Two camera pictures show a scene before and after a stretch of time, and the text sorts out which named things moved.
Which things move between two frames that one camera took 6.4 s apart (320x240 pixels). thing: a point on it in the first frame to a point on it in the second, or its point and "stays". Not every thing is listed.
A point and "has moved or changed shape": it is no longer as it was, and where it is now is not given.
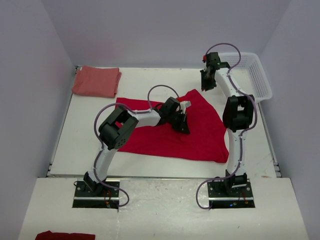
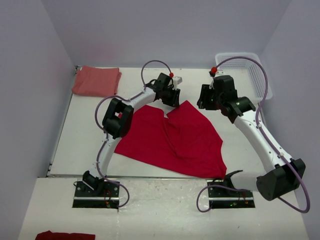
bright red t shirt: x=206 y=140 has moved or changed shape
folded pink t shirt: x=96 y=81 stays
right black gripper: x=205 y=86 to x=203 y=102
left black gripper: x=182 y=127 to x=174 y=101
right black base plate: x=219 y=197 stays
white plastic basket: x=249 y=76 stays
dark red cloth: x=49 y=235 stays
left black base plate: x=108 y=198 stays
